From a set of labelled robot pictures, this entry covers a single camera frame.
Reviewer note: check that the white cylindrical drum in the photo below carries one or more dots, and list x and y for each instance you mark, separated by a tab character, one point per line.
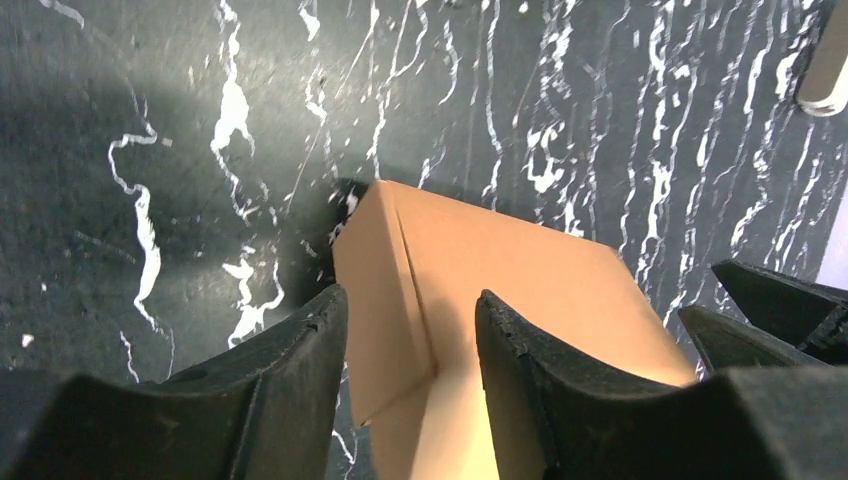
823	91

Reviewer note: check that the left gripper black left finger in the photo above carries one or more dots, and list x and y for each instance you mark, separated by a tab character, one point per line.
261	410

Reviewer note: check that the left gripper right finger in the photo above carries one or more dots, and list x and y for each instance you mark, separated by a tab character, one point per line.
556	412

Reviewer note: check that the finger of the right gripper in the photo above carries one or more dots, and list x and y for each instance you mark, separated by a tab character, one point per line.
725	343
809	316

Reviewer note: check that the brown cardboard box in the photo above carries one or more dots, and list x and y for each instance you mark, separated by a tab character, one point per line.
414	264

